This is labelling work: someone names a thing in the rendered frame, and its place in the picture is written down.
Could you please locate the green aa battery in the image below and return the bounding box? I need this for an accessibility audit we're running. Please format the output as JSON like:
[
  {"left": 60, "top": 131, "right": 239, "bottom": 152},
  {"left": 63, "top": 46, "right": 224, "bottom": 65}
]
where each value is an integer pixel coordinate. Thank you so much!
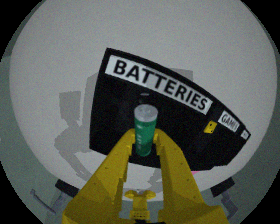
[{"left": 134, "top": 104, "right": 158, "bottom": 157}]

